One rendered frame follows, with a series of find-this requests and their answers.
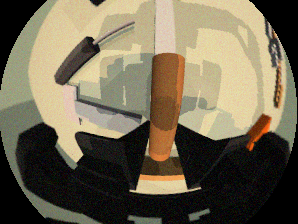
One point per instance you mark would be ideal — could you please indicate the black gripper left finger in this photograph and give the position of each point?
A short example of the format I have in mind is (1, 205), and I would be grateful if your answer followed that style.
(129, 150)

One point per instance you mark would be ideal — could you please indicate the beige cabinet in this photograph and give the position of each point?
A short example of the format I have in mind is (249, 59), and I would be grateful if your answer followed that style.
(96, 2)

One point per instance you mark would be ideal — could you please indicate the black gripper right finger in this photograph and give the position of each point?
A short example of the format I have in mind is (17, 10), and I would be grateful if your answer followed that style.
(199, 154)

